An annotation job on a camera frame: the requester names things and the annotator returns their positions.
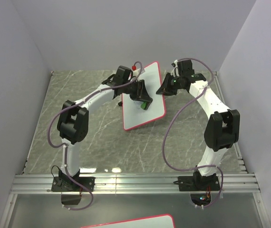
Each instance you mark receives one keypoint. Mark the aluminium mounting rail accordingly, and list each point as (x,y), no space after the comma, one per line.
(145,183)

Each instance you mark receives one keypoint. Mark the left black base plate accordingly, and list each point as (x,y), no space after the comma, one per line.
(85,184)

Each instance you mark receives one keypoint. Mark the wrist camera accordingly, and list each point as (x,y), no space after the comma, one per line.
(122,74)
(185,68)

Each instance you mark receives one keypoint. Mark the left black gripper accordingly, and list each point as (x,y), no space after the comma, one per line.
(141,93)

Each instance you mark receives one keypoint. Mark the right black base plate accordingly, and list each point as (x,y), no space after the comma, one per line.
(187,184)

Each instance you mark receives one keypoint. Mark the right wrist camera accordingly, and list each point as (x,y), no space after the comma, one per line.
(185,68)

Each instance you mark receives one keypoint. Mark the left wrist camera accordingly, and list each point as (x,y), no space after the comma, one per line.
(122,74)

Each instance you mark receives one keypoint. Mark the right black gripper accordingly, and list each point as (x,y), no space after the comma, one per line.
(164,89)

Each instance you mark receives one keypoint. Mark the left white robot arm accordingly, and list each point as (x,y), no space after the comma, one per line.
(73,123)

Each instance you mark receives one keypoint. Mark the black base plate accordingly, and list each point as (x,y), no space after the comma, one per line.
(85,184)
(187,184)

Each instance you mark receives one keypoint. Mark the green whiteboard eraser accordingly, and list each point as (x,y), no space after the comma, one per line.
(145,105)

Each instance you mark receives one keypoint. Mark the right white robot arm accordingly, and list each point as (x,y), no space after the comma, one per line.
(222,129)

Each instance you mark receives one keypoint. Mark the pink framed whiteboard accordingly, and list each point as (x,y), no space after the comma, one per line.
(133,114)
(159,221)

